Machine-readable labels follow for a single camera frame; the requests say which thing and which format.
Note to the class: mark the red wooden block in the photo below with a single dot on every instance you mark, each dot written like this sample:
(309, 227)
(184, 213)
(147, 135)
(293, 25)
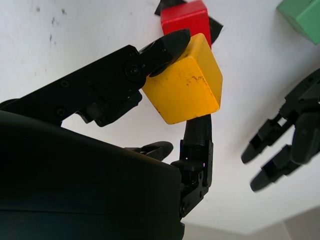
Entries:
(185, 17)

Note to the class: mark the black tape strip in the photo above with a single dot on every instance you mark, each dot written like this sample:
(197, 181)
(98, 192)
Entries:
(215, 27)

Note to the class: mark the green wooden block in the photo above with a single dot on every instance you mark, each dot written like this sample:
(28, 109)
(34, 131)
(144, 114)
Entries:
(302, 17)

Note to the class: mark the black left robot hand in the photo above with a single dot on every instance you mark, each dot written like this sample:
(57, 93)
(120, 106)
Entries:
(305, 130)

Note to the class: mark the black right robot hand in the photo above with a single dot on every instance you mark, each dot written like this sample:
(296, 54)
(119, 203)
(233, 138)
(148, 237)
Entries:
(75, 180)

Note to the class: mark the yellow wooden block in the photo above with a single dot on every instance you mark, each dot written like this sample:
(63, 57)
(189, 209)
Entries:
(185, 90)

